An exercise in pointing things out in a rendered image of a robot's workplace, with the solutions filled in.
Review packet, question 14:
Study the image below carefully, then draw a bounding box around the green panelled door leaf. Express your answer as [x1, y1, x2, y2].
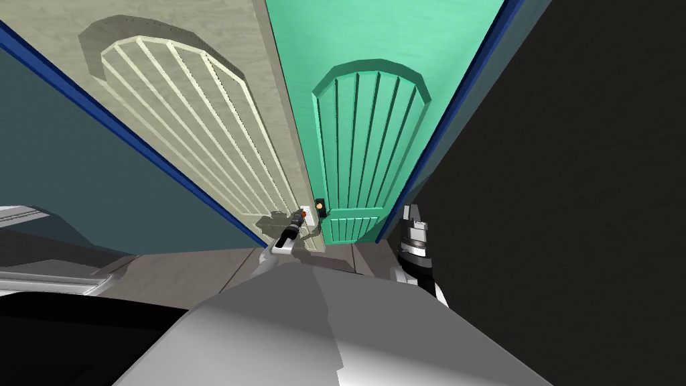
[265, 0, 508, 245]

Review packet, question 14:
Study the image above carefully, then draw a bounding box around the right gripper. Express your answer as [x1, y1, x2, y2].
[403, 204, 430, 246]

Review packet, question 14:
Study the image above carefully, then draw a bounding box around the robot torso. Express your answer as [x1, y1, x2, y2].
[111, 266, 554, 386]

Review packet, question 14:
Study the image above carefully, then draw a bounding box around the beige panelled door leaf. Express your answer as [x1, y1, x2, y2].
[0, 0, 328, 253]

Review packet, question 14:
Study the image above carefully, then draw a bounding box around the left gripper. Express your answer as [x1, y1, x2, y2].
[281, 210, 303, 242]

